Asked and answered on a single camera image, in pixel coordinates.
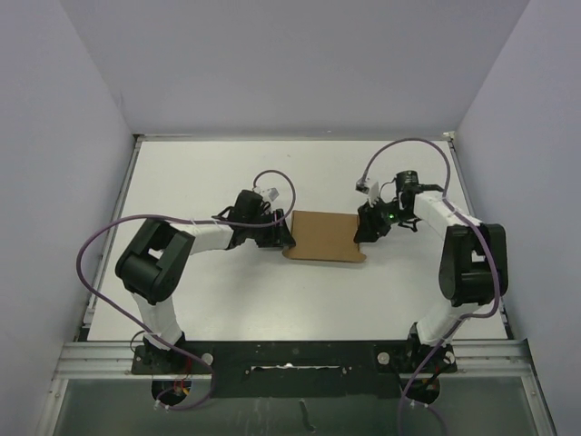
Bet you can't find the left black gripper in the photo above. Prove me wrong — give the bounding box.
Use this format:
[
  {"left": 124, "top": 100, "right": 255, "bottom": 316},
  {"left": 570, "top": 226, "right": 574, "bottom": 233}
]
[{"left": 245, "top": 208, "right": 294, "bottom": 248}]

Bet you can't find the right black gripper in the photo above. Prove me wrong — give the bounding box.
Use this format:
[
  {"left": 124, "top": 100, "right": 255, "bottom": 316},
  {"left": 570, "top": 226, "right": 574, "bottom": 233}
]
[{"left": 355, "top": 197, "right": 413, "bottom": 243}]

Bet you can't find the brown cardboard box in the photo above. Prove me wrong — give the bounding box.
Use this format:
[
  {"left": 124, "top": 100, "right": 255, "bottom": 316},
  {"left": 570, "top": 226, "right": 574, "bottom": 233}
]
[{"left": 282, "top": 211, "right": 367, "bottom": 263}]

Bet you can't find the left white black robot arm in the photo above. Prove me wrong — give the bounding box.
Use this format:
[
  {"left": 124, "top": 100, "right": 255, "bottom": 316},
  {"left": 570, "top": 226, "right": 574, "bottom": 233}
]
[{"left": 115, "top": 188, "right": 296, "bottom": 373}]

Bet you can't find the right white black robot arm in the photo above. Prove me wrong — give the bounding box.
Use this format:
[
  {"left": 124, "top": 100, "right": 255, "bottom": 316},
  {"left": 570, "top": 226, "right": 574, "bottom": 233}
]
[{"left": 354, "top": 171, "right": 508, "bottom": 372}]

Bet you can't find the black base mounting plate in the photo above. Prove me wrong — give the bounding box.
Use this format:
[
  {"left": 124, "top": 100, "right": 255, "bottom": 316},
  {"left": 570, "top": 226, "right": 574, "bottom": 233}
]
[{"left": 131, "top": 338, "right": 458, "bottom": 405}]

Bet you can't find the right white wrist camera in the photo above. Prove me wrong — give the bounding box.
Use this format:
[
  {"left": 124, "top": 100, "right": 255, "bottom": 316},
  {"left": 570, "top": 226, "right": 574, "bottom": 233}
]
[{"left": 356, "top": 178, "right": 380, "bottom": 206}]

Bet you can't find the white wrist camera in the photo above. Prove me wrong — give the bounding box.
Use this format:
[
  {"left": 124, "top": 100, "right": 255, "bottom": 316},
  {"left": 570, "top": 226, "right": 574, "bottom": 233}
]
[
  {"left": 252, "top": 186, "right": 280, "bottom": 203},
  {"left": 356, "top": 178, "right": 380, "bottom": 206}
]

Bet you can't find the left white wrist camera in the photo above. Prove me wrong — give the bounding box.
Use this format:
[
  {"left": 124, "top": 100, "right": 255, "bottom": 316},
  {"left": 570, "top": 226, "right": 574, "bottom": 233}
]
[{"left": 252, "top": 186, "right": 280, "bottom": 203}]

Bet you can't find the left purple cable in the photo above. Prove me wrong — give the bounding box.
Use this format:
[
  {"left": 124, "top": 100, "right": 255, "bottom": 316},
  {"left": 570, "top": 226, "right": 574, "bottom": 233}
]
[{"left": 75, "top": 170, "right": 299, "bottom": 412}]

